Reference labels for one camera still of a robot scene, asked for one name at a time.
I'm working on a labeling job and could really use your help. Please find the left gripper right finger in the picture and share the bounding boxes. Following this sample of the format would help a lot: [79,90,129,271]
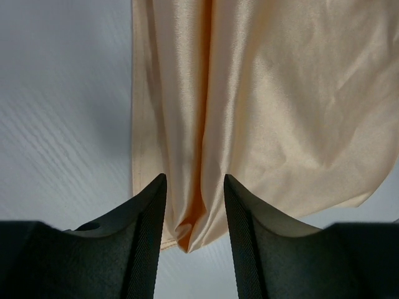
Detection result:
[224,174,398,298]

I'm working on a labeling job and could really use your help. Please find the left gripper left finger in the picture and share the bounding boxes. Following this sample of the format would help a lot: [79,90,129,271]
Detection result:
[1,174,167,298]

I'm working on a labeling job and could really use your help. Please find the beige satin napkin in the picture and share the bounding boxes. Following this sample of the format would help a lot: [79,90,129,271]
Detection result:
[132,1,398,252]

